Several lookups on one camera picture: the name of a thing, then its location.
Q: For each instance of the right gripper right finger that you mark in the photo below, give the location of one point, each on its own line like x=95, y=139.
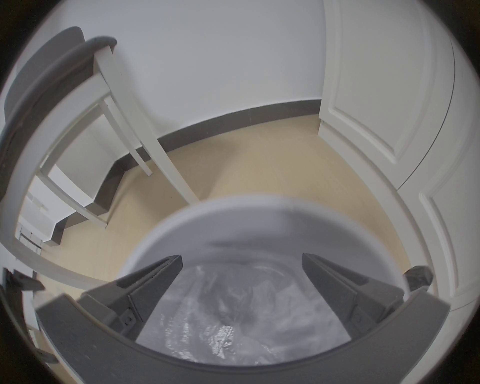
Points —
x=337, y=296

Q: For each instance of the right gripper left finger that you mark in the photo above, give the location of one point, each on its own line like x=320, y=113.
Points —
x=150, y=292

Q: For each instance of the clear plastic bag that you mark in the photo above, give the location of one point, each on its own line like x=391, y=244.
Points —
x=243, y=307

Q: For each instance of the white trash bin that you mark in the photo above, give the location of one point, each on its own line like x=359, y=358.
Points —
x=243, y=225

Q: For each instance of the white chair dark grey seat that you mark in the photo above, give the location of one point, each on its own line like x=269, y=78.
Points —
x=123, y=108

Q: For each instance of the white wardrobe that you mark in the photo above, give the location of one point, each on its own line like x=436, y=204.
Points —
x=393, y=93

